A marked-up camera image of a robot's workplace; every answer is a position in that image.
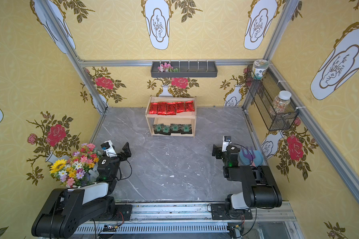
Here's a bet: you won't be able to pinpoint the green tea bag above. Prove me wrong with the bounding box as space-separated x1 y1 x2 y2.
153 123 164 134
161 125 171 135
180 124 192 134
170 123 182 134

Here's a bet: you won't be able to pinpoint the red tea bag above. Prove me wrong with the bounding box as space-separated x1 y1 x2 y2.
185 101 195 112
148 102 158 115
176 102 186 114
157 102 167 116
167 102 177 115

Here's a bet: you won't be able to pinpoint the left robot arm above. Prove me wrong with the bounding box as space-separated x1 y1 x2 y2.
32 140 132 239

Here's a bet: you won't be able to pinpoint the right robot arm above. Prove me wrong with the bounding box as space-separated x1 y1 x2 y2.
212 144 283 212

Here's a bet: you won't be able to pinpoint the wooden two-tier shelf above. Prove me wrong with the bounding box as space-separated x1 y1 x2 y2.
145 96 197 137

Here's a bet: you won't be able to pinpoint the purple pink garden fork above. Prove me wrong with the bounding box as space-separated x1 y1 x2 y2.
242 147 255 166

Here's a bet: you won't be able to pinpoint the colourful flower bouquet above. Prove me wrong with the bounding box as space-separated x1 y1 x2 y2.
49 143 101 188

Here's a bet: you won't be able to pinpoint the left small circuit board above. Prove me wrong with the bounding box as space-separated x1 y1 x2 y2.
102 224 119 233

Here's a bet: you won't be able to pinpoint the small circuit board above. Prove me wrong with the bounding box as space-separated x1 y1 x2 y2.
102 224 119 233
227 225 243 239

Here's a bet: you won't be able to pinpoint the right small circuit board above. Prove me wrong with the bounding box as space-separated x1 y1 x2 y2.
227 225 243 239

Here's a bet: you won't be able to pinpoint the clear jar white lid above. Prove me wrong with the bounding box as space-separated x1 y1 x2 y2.
269 90 292 116

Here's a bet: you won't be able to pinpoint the white patterned jar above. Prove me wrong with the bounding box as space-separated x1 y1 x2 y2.
251 59 269 80

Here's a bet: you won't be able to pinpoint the small pink flowers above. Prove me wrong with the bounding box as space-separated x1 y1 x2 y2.
157 62 179 72

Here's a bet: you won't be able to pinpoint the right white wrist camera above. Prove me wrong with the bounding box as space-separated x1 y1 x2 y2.
222 135 231 152

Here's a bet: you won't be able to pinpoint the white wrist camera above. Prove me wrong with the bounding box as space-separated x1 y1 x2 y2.
222 135 231 152
101 140 117 158

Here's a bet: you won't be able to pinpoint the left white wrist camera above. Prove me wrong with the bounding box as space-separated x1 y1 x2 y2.
101 140 117 158

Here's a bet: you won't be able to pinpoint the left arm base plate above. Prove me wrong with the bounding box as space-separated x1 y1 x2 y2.
109 204 133 222

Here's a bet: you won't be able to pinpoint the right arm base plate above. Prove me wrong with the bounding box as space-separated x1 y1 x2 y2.
207 204 253 220

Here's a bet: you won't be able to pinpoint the black wire wall basket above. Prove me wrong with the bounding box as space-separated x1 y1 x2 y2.
244 65 299 131

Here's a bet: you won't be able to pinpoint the grey wall tray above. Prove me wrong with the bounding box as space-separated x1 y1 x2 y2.
151 60 218 78

